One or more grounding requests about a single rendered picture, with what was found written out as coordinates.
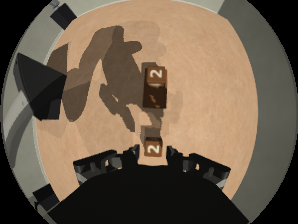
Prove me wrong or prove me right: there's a brown wooden tray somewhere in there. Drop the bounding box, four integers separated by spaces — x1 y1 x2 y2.
142 68 167 109

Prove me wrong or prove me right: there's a brown digit cube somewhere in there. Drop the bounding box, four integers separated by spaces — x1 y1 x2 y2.
144 137 163 157
146 66 165 87

